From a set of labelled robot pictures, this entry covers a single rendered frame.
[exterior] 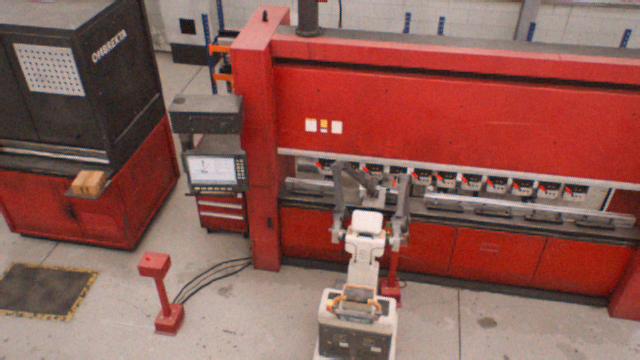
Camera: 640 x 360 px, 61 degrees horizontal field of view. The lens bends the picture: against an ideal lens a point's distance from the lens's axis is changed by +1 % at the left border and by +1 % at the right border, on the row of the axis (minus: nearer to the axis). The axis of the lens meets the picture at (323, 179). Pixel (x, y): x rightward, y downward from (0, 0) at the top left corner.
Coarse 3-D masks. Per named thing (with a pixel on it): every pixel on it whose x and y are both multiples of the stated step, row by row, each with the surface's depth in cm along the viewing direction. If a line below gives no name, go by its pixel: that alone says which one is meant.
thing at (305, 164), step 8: (304, 160) 494; (312, 160) 494; (304, 168) 493; (312, 168) 491; (360, 168) 484; (384, 168) 484; (408, 168) 485; (384, 176) 483; (432, 184) 480; (456, 184) 475; (536, 184) 467; (496, 192) 474; (504, 192) 472; (536, 192) 466
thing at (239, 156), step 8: (192, 152) 396; (200, 152) 397; (208, 152) 397; (216, 152) 397; (224, 152) 397; (232, 152) 397; (240, 152) 397; (240, 160) 398; (240, 168) 403; (240, 176) 408; (248, 176) 410; (192, 184) 413; (200, 184) 413; (208, 184) 413; (216, 184) 413; (224, 184) 413; (232, 184) 413; (240, 184) 413; (248, 184) 414
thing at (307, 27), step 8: (304, 0) 375; (312, 0) 375; (320, 0) 376; (304, 8) 379; (312, 8) 379; (304, 16) 382; (312, 16) 383; (304, 24) 386; (312, 24) 386; (296, 32) 392; (304, 32) 389; (312, 32) 390; (320, 32) 393
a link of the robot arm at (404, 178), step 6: (402, 174) 399; (408, 174) 398; (402, 180) 397; (408, 180) 402; (402, 186) 396; (402, 192) 394; (402, 198) 393; (402, 204) 391; (396, 210) 391; (402, 210) 390; (396, 216) 393; (402, 216) 389; (402, 222) 386; (402, 228) 387
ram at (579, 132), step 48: (288, 96) 417; (336, 96) 410; (384, 96) 403; (432, 96) 397; (480, 96) 390; (528, 96) 384; (576, 96) 378; (624, 96) 373; (288, 144) 446; (336, 144) 437; (384, 144) 430; (432, 144) 422; (480, 144) 415; (528, 144) 408; (576, 144) 401; (624, 144) 395
